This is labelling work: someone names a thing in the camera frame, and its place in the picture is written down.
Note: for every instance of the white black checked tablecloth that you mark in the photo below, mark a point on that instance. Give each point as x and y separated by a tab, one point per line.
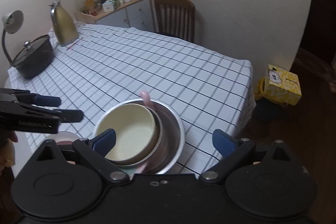
109	65

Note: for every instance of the large stainless steel bowl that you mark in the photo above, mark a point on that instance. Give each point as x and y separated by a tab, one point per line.
171	146

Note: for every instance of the white wooden sideboard cabinet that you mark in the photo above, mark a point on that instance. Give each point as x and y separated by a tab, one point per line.
136	13

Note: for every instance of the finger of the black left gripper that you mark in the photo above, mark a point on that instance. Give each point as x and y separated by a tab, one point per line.
69	116
39	100

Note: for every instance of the gold thermos jug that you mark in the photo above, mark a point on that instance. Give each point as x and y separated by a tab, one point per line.
63	24

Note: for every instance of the white tissue box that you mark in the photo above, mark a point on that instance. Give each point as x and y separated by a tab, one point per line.
108	6

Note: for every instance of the black gooseneck desk lamp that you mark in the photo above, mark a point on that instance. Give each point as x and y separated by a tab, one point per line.
12	22

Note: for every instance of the orange glass jar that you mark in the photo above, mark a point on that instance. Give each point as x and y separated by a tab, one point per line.
90	7

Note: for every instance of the pink bowl with steel insert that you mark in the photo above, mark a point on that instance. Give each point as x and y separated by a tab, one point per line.
143	143

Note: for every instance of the yellow cartoon box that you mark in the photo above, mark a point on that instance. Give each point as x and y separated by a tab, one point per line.
279	86

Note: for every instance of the black pot with glass lid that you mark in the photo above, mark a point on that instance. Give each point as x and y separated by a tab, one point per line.
34	58

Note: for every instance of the brown wooden chair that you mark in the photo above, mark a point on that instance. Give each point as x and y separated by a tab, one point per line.
176	18

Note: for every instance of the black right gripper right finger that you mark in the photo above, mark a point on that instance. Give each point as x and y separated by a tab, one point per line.
265	181

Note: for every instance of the pink pig-shaped plate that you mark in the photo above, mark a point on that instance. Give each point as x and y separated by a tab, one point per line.
65	138

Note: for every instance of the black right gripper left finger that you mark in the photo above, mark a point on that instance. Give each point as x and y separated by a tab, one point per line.
49	187

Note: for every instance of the cream ceramic bowl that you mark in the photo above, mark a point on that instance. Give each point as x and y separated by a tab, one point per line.
138	133

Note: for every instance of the person's left hand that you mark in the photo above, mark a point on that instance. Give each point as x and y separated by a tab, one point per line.
8	152

